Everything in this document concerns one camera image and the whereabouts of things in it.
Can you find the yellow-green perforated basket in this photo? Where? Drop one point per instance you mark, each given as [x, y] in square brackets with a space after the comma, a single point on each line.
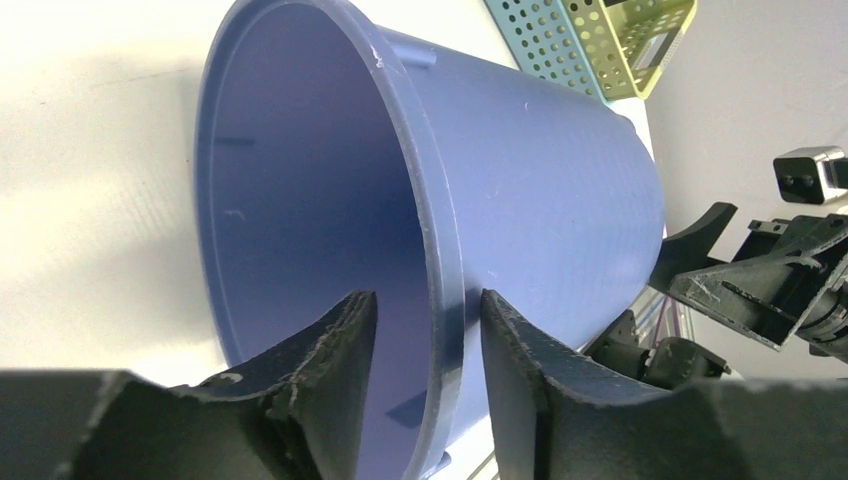
[629, 43]

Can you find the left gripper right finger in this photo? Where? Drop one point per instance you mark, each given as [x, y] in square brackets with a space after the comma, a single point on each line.
[557, 414]

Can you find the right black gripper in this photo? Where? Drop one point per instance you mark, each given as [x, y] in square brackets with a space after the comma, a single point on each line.
[788, 279]

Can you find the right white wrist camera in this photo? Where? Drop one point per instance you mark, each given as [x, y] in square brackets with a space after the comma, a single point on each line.
[811, 175]

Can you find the blue plastic bucket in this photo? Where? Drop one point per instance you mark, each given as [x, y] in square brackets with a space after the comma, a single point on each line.
[333, 154]

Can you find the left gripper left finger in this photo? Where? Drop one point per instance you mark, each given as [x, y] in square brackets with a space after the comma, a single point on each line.
[294, 411]

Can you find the light blue perforated basket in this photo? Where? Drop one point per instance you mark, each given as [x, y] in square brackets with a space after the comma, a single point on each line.
[543, 43]

